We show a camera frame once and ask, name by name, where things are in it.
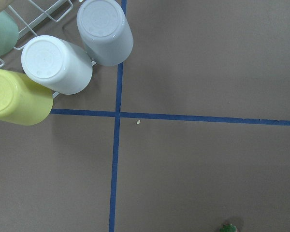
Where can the white upturned cup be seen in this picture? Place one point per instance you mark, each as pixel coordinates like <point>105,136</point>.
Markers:
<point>57,64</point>

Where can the white wire cup rack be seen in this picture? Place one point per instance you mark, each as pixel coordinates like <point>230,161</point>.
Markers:
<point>56,12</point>

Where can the yellow upturned cup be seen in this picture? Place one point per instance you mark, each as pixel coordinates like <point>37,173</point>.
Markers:
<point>22,101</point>

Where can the grey upturned cup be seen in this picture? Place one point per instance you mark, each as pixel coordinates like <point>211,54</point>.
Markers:
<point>105,31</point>

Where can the green upturned cup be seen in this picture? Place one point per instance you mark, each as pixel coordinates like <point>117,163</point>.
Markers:
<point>8,33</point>

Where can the red strawberry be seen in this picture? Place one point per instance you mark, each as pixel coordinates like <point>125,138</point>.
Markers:
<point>228,227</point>

